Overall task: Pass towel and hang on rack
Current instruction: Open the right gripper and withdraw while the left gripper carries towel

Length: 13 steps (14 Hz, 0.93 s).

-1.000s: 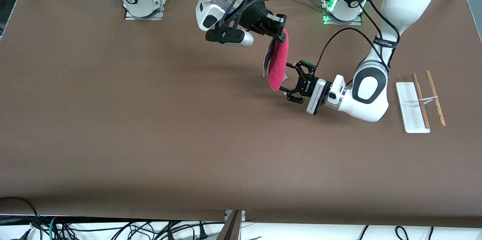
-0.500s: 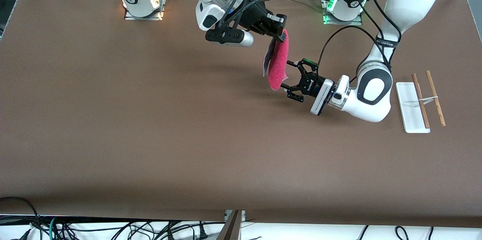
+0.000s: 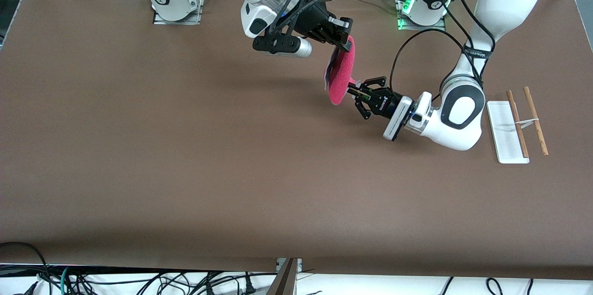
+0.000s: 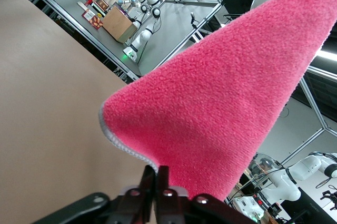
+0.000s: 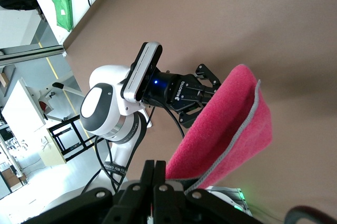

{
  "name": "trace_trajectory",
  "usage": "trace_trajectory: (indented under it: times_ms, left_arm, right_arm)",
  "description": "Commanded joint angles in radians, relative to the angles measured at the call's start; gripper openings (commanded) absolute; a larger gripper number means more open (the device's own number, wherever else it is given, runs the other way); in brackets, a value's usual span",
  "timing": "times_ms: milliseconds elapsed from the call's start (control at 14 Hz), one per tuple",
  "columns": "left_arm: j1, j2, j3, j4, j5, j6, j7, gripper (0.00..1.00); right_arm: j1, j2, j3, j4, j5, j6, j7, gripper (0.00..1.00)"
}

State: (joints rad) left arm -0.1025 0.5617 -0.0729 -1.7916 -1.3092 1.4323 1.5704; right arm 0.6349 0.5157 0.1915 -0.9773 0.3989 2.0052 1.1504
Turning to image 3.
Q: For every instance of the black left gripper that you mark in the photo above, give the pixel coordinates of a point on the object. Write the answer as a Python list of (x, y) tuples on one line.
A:
[(384, 102)]

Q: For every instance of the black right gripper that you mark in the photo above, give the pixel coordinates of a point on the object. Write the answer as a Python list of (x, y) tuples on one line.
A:
[(313, 21)]

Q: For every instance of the pink microfibre towel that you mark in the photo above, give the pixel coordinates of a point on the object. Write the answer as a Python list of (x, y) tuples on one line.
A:
[(340, 77)]

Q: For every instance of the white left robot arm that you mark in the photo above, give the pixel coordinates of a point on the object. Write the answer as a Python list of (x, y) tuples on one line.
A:
[(463, 109)]

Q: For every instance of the white rack with wooden rods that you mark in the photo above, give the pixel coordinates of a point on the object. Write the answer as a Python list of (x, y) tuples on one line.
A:
[(506, 137)]

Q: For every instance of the aluminium profile beam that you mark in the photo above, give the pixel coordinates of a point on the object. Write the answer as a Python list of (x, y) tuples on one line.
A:
[(282, 281)]

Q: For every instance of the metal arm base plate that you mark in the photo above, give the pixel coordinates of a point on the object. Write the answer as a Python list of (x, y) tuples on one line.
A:
[(438, 28), (160, 19)]

